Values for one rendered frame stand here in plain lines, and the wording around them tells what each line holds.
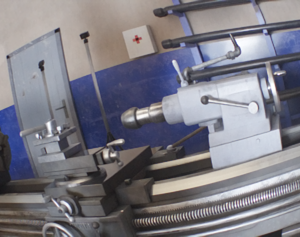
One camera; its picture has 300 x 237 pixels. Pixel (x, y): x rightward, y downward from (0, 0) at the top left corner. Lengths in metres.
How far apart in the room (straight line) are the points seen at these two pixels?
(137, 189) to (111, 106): 3.61
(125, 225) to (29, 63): 4.35
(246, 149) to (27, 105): 4.53
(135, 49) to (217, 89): 3.27
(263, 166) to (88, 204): 0.70
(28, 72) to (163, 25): 2.03
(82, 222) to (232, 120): 0.73
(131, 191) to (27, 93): 4.27
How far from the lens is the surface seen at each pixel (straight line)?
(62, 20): 5.49
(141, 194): 1.68
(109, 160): 1.67
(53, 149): 1.78
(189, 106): 1.73
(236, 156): 1.66
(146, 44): 4.87
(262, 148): 1.64
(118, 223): 1.62
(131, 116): 1.84
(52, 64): 5.52
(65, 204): 1.62
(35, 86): 5.71
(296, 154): 1.57
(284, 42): 4.73
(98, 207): 1.62
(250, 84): 1.67
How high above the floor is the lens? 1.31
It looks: 7 degrees down
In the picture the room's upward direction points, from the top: 16 degrees counter-clockwise
